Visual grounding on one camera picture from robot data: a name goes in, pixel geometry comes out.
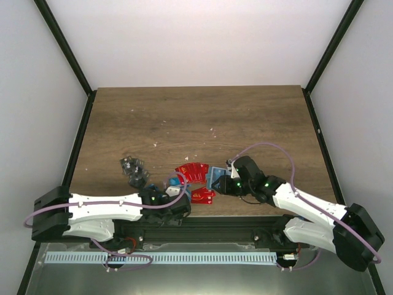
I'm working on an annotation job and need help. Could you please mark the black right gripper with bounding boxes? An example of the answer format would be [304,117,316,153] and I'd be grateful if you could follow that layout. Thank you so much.
[211,175,254,197]

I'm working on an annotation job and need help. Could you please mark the blue card holder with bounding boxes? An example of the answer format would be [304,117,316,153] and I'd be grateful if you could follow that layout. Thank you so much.
[206,166,231,190]

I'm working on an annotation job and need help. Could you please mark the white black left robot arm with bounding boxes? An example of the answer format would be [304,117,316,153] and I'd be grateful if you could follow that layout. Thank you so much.
[24,185,191,248]

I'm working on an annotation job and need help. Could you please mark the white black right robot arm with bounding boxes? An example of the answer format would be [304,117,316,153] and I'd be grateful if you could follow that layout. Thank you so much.
[206,155,385,272]

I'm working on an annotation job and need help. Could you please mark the red credit card pile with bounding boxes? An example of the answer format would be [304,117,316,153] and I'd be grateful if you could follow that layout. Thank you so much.
[175,162,209,184]

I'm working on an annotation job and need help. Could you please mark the blue credit card pile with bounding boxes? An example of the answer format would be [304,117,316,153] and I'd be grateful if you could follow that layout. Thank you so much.
[163,176,184,190]

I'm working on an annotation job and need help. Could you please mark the black credit card pile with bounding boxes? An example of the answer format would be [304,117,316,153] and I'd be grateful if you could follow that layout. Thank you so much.
[119,156,150,189]

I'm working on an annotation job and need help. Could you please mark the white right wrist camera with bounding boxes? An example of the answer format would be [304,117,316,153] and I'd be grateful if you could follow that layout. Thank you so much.
[226,159,239,179]

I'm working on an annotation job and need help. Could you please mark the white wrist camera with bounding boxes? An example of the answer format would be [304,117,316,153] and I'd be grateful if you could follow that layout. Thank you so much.
[226,159,239,179]
[165,186,182,198]

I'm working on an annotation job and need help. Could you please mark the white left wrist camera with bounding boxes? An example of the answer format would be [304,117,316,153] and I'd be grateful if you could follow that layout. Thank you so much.
[165,186,182,198]

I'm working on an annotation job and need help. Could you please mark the black front frame rail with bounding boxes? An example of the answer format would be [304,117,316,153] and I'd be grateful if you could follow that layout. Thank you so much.
[103,214,310,251]

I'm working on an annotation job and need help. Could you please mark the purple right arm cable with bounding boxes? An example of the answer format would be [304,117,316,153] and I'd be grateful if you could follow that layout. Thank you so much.
[230,142,383,272]

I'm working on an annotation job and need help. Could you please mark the grey metal base plate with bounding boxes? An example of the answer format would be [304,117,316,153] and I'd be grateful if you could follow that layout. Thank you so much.
[25,245,377,294]

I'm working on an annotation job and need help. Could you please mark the light blue slotted cable duct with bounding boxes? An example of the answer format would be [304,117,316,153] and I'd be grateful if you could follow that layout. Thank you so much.
[44,251,277,266]

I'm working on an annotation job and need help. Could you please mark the black right frame post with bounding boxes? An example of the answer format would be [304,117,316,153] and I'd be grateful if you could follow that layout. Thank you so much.
[303,0,365,93]

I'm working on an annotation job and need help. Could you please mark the black frame post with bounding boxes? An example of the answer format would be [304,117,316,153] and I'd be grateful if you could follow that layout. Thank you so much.
[303,0,365,93]
[33,0,93,96]

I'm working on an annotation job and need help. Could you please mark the black left frame post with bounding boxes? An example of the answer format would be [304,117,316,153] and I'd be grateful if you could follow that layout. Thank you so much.
[33,0,93,96]

